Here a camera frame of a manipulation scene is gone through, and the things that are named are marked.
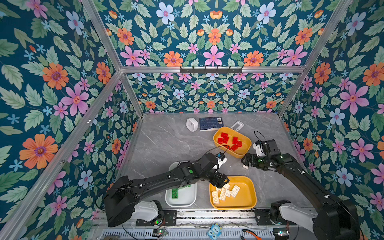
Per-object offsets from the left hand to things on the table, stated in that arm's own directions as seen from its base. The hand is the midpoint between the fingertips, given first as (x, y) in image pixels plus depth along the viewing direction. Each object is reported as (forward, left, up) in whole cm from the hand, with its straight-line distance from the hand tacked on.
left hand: (227, 177), depth 72 cm
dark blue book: (+47, +3, -14) cm, 49 cm away
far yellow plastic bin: (+22, -15, -16) cm, 31 cm away
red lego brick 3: (+28, -15, -15) cm, 35 cm away
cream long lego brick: (-4, +6, -14) cm, 16 cm away
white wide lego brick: (-3, -5, -14) cm, 15 cm away
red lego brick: (+31, -2, -14) cm, 34 cm away
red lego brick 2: (+34, -6, -14) cm, 37 cm away
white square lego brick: (-4, -1, -12) cm, 13 cm away
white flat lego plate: (+11, -15, -15) cm, 24 cm away
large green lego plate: (-2, +28, -14) cm, 31 cm away
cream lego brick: (-4, +2, -14) cm, 15 cm away
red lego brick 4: (+30, -12, -13) cm, 35 cm away
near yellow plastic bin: (-7, -11, -16) cm, 20 cm away
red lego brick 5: (+25, -11, -15) cm, 31 cm away
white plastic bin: (-3, +21, -15) cm, 26 cm away
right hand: (+11, -14, -6) cm, 18 cm away
